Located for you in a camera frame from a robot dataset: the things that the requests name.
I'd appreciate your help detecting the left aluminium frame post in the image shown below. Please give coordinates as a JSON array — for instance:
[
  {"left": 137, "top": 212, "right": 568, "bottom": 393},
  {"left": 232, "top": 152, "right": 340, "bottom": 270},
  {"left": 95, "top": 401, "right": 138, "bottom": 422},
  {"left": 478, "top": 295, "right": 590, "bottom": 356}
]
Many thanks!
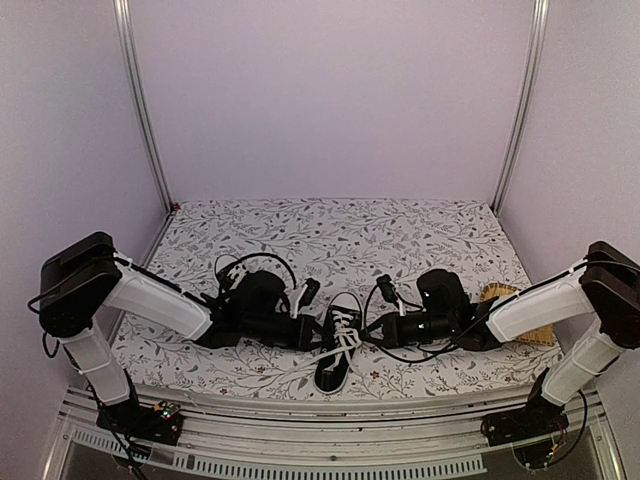
[{"left": 113, "top": 0, "right": 174, "bottom": 214}]

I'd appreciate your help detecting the front aluminium rail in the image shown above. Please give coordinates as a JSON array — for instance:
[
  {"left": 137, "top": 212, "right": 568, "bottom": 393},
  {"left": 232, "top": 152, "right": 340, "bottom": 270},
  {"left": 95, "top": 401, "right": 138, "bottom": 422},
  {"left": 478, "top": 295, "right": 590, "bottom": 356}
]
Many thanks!
[{"left": 49, "top": 384, "right": 616, "bottom": 479}]

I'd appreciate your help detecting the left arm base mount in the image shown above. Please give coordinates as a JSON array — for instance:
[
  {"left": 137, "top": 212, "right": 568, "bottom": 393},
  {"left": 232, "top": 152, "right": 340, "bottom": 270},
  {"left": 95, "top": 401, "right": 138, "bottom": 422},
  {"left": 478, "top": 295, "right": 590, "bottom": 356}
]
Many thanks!
[{"left": 96, "top": 390, "right": 185, "bottom": 446}]

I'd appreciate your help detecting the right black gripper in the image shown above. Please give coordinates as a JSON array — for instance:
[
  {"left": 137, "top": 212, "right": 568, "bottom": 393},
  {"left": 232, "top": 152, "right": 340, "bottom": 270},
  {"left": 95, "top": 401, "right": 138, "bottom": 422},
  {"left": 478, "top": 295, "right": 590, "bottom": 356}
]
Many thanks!
[{"left": 361, "top": 311, "right": 456, "bottom": 349}]

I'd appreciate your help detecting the woven bamboo tray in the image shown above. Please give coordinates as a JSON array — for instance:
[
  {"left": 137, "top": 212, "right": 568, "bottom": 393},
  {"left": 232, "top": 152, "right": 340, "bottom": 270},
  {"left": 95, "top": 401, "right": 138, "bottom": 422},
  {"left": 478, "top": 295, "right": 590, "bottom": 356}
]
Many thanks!
[{"left": 479, "top": 282, "right": 555, "bottom": 346}]

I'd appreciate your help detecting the right aluminium frame post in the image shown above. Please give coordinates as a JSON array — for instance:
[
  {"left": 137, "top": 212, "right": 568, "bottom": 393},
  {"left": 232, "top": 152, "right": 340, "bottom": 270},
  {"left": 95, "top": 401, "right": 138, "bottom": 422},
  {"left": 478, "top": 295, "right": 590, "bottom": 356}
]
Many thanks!
[{"left": 491, "top": 0, "right": 550, "bottom": 218}]

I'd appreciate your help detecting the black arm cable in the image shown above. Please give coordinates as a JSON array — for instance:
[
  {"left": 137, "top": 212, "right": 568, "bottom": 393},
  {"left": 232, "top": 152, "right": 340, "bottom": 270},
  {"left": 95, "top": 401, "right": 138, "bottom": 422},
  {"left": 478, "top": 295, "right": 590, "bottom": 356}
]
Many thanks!
[
  {"left": 227, "top": 252, "right": 297, "bottom": 291},
  {"left": 362, "top": 289, "right": 481, "bottom": 364}
]

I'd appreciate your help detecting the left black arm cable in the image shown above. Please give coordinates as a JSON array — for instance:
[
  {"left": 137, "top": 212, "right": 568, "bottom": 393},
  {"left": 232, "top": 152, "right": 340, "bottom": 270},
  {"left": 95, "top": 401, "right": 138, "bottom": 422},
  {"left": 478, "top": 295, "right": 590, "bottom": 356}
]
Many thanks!
[{"left": 227, "top": 252, "right": 297, "bottom": 291}]

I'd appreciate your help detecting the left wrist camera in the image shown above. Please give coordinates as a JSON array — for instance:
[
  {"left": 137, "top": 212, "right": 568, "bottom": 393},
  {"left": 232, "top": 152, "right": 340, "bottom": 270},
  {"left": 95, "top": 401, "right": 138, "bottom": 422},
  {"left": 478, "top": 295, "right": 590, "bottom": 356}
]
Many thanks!
[{"left": 290, "top": 278, "right": 320, "bottom": 318}]

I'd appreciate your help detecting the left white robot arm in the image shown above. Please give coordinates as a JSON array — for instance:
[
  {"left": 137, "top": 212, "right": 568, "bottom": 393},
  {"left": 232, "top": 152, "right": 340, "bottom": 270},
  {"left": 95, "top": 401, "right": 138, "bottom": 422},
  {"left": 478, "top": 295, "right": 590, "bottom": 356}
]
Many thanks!
[{"left": 27, "top": 231, "right": 327, "bottom": 434}]

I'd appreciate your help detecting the floral patterned table mat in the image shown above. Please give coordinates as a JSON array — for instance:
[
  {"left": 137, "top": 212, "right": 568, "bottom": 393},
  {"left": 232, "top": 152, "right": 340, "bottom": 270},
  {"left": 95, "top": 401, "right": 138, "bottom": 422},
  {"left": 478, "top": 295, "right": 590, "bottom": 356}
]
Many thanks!
[{"left": 112, "top": 199, "right": 562, "bottom": 401}]

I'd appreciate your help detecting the aluminium frame post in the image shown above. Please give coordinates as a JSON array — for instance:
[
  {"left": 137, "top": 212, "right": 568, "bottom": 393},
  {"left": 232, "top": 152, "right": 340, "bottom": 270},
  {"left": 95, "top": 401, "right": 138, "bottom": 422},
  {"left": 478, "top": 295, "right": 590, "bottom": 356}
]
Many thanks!
[
  {"left": 113, "top": 0, "right": 174, "bottom": 214},
  {"left": 491, "top": 0, "right": 550, "bottom": 218}
]

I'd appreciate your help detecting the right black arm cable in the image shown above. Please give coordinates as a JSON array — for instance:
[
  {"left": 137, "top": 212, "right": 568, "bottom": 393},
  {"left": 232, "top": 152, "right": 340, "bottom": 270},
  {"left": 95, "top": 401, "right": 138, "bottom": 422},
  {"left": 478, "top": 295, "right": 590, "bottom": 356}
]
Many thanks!
[{"left": 362, "top": 289, "right": 481, "bottom": 364}]

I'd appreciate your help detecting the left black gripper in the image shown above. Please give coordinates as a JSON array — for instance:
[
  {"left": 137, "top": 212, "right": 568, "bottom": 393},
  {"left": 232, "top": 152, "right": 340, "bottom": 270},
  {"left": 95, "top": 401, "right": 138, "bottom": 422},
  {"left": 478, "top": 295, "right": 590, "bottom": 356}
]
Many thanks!
[{"left": 242, "top": 313, "right": 333, "bottom": 352}]

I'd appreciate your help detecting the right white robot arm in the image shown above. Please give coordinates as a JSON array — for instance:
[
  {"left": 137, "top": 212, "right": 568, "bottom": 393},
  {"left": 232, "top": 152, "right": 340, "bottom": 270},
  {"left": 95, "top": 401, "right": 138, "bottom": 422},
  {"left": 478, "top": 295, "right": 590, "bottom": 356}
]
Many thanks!
[{"left": 361, "top": 241, "right": 639, "bottom": 436}]

